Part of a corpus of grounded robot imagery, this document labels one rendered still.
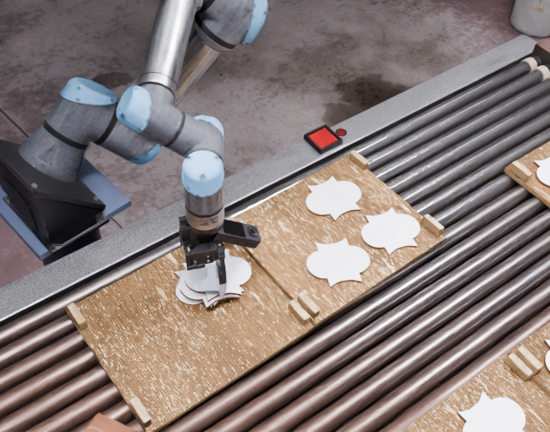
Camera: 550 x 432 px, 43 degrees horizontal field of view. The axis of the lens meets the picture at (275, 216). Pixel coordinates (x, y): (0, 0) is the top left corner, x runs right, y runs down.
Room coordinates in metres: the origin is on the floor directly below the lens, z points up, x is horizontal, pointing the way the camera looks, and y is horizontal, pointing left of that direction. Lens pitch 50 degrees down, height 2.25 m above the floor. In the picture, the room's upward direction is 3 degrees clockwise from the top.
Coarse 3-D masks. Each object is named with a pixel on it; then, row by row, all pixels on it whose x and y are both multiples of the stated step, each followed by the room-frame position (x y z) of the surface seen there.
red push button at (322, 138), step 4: (324, 128) 1.45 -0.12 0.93; (316, 132) 1.43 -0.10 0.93; (320, 132) 1.43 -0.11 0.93; (324, 132) 1.43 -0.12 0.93; (328, 132) 1.43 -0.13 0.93; (308, 136) 1.41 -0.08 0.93; (312, 136) 1.41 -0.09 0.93; (316, 136) 1.41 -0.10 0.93; (320, 136) 1.41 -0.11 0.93; (324, 136) 1.42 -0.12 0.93; (328, 136) 1.42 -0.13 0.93; (332, 136) 1.42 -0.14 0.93; (316, 140) 1.40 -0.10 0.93; (320, 140) 1.40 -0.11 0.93; (324, 140) 1.40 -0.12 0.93; (328, 140) 1.40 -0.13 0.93; (332, 140) 1.40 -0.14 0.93; (336, 140) 1.40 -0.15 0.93; (320, 144) 1.38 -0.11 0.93; (324, 144) 1.39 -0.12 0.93; (328, 144) 1.39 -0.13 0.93
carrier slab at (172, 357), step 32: (128, 288) 0.88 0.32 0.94; (160, 288) 0.89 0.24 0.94; (256, 288) 0.90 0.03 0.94; (96, 320) 0.79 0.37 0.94; (128, 320) 0.80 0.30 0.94; (160, 320) 0.80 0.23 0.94; (192, 320) 0.81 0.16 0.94; (224, 320) 0.81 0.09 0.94; (256, 320) 0.82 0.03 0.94; (288, 320) 0.82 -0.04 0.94; (96, 352) 0.72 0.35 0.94; (128, 352) 0.72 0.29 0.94; (160, 352) 0.73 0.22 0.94; (192, 352) 0.73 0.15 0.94; (224, 352) 0.73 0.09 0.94; (256, 352) 0.74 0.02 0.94; (128, 384) 0.65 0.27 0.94; (160, 384) 0.65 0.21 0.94; (192, 384) 0.66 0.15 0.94; (224, 384) 0.66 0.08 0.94; (160, 416) 0.59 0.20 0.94
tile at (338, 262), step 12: (324, 252) 1.01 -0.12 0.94; (336, 252) 1.01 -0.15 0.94; (348, 252) 1.01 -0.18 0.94; (360, 252) 1.01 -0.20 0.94; (312, 264) 0.97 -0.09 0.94; (324, 264) 0.97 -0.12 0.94; (336, 264) 0.97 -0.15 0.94; (348, 264) 0.98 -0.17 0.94; (360, 264) 0.98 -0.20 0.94; (324, 276) 0.94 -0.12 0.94; (336, 276) 0.94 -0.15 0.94; (348, 276) 0.94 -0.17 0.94; (360, 276) 0.95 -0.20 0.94
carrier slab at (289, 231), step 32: (288, 192) 1.20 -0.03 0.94; (384, 192) 1.22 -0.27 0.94; (256, 224) 1.09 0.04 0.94; (288, 224) 1.09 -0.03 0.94; (320, 224) 1.10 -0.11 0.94; (352, 224) 1.11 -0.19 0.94; (256, 256) 0.99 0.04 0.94; (288, 256) 1.00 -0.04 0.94; (384, 256) 1.01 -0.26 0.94; (416, 256) 1.02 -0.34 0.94; (288, 288) 0.91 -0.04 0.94; (320, 288) 0.91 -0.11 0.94; (352, 288) 0.92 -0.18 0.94; (320, 320) 0.83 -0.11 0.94
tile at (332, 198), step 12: (312, 192) 1.20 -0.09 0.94; (324, 192) 1.20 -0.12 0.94; (336, 192) 1.20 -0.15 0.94; (348, 192) 1.20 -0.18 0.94; (360, 192) 1.20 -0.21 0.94; (312, 204) 1.15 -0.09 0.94; (324, 204) 1.16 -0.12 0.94; (336, 204) 1.16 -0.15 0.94; (348, 204) 1.16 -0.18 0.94; (324, 216) 1.12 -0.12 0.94; (336, 216) 1.12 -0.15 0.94
